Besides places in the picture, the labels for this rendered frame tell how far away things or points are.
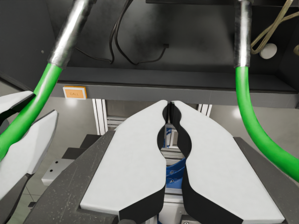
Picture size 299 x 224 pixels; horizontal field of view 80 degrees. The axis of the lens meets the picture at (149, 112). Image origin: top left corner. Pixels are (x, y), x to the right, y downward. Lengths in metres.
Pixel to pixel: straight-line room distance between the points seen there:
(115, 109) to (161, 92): 0.96
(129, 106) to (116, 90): 0.89
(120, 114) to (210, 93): 1.01
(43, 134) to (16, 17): 0.34
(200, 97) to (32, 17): 0.42
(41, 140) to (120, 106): 1.19
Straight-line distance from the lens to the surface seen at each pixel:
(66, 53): 0.21
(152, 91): 0.43
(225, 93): 0.46
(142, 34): 0.52
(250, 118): 0.22
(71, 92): 0.47
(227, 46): 0.55
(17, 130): 0.19
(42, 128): 0.18
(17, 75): 0.46
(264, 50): 0.57
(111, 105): 1.36
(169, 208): 0.79
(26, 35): 0.50
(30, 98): 0.19
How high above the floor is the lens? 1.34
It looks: 58 degrees down
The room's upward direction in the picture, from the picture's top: 173 degrees counter-clockwise
